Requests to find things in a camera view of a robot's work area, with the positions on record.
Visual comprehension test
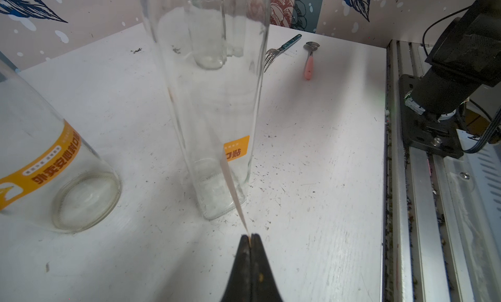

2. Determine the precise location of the green handled fork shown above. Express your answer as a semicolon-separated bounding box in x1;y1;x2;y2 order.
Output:
264;34;302;72

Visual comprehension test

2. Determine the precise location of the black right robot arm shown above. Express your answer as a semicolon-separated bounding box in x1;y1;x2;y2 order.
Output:
399;0;500;159

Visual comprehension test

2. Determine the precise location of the small corked glass bottle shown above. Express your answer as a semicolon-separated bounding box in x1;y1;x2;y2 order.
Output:
140;0;271;220

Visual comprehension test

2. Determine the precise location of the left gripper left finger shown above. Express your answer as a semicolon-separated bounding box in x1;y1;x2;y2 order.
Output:
221;235;251;302

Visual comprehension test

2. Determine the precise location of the yellow cap glass bottle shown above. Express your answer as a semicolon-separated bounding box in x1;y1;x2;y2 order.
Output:
185;0;227;70

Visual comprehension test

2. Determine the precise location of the tall corked glass bottle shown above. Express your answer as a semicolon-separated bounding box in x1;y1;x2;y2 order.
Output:
1;62;121;234

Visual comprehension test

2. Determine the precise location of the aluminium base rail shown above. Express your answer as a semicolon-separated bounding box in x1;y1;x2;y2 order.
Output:
382;41;500;301

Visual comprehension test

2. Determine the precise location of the pink handled spoon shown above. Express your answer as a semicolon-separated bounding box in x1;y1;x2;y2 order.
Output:
303;41;320;80

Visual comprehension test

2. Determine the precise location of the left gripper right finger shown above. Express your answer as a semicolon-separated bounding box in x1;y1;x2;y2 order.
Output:
250;234;283;302

